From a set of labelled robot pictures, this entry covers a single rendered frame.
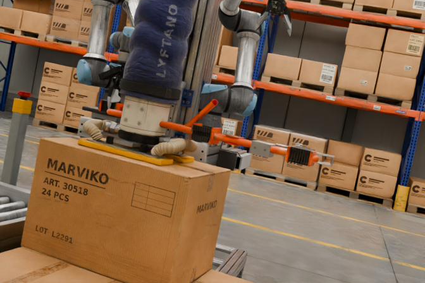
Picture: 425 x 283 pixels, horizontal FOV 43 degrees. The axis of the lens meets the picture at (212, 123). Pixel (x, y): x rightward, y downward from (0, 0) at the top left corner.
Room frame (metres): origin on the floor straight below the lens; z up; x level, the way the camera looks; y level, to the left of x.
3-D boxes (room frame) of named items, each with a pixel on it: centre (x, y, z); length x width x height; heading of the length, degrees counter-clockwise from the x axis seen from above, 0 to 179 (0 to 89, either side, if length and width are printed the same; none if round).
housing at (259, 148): (1.83, -0.18, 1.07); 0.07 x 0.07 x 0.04; 69
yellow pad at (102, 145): (1.91, 0.28, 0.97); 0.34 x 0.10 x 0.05; 69
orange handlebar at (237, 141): (2.04, 0.02, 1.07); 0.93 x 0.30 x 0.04; 69
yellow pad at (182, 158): (2.09, 0.22, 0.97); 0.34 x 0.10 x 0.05; 69
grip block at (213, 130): (1.91, 0.02, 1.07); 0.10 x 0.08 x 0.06; 159
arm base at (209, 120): (2.58, 0.02, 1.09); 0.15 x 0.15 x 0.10
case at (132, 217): (1.99, 0.24, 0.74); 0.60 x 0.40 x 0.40; 69
